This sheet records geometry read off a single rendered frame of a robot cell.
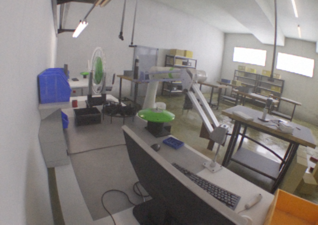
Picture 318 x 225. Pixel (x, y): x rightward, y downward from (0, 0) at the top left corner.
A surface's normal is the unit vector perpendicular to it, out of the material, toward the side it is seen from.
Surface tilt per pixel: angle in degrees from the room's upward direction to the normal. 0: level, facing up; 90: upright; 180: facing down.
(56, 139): 90
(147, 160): 79
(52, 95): 92
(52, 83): 92
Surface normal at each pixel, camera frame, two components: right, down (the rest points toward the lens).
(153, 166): -0.77, -0.11
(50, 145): 0.59, 0.28
